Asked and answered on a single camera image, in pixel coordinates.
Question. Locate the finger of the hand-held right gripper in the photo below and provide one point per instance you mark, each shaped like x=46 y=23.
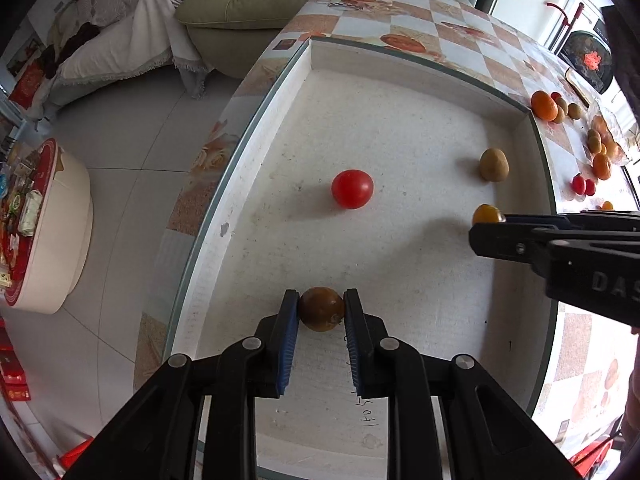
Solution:
x=575 y=221
x=500 y=242

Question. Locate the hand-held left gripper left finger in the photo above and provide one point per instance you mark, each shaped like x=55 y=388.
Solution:
x=286 y=347

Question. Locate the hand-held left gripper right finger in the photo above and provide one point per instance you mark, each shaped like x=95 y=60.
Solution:
x=354 y=347

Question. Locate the brown passion fruit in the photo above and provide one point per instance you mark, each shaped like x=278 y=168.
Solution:
x=321 y=309

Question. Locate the white foam tray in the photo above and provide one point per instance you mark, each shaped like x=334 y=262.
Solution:
x=400 y=125

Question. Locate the red cherry tomato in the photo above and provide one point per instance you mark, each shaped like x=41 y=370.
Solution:
x=590 y=187
x=579 y=183

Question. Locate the brown kiwi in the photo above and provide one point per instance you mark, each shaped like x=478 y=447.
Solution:
x=594 y=143
x=494 y=164
x=574 y=110
x=562 y=110

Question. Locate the clear plastic fruit bag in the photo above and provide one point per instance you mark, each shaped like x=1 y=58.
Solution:
x=612 y=132

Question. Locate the large orange mandarin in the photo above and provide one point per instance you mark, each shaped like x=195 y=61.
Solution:
x=544 y=105

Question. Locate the black round tray red emblem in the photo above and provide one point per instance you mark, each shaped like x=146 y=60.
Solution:
x=590 y=60

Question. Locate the red metal rack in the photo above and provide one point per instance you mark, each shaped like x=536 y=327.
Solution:
x=565 y=15

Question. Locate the checkered fruit print tablecloth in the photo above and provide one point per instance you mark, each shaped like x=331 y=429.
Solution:
x=450 y=15

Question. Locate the round white table red top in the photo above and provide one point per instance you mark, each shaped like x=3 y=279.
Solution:
x=42 y=230

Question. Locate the red gift boxes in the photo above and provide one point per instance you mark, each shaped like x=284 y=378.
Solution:
x=12 y=367

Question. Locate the white fringed blanket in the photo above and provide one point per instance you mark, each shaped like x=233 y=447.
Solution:
x=120 y=55

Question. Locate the green sofa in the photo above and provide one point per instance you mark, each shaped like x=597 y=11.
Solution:
x=235 y=15

